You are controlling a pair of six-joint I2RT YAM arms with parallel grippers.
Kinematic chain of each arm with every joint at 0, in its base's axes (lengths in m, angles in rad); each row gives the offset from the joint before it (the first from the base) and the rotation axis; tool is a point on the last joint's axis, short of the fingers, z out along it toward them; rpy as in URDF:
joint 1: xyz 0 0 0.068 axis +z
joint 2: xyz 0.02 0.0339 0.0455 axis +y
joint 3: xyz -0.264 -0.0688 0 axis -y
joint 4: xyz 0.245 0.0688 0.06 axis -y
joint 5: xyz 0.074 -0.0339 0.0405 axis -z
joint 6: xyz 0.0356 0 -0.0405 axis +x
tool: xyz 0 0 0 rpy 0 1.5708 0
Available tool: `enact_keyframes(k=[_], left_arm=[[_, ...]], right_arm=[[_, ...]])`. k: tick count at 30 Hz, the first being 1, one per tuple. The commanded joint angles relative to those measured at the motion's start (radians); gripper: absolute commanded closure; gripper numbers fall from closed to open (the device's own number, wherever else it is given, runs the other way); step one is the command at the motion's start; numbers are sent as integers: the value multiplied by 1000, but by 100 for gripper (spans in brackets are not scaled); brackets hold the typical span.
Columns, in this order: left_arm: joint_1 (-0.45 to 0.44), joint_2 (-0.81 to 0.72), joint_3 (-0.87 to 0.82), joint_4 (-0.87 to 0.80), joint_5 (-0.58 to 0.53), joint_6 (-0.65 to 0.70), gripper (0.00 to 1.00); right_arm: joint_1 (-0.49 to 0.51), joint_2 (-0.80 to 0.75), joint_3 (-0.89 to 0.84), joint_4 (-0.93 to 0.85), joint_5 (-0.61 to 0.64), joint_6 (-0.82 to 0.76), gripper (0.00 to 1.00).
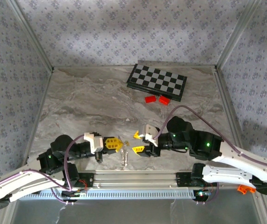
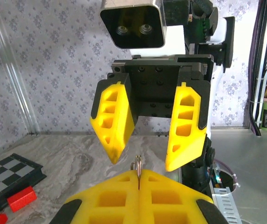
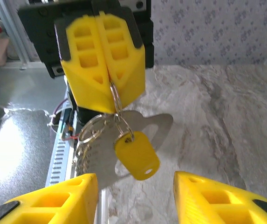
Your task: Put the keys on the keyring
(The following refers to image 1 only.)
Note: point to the red studded toy brick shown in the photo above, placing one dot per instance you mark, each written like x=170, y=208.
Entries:
x=150, y=99

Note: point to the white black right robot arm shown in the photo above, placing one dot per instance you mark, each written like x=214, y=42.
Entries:
x=240, y=161

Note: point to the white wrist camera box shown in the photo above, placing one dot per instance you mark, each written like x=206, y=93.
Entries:
x=148, y=130
x=94, y=143

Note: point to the orange plastic clamp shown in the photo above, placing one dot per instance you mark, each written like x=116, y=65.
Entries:
x=242, y=188

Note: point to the aluminium side rail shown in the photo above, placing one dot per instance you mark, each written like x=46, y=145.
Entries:
x=40, y=112
x=230, y=105

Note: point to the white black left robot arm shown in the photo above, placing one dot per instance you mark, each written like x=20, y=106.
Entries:
x=26, y=182

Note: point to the small circuit board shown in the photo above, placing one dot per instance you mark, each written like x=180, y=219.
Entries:
x=202, y=194
x=73, y=194

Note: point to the red smooth toy brick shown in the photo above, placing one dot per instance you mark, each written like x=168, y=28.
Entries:
x=164, y=100

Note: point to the aluminium mounting beam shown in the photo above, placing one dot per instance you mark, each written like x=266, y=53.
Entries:
x=135, y=179

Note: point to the grey metal sheet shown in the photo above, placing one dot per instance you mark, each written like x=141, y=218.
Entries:
x=124, y=212

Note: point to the aluminium back rail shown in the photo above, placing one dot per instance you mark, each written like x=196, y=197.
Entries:
x=89, y=67

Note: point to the aluminium frame post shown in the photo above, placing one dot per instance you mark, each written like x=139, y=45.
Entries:
x=33, y=37
x=237, y=35

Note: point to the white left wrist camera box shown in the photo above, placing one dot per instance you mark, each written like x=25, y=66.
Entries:
x=94, y=143

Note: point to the black grey folding chessboard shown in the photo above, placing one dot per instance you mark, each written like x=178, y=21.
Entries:
x=156, y=81

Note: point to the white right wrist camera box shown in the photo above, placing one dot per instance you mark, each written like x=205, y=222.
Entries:
x=148, y=130

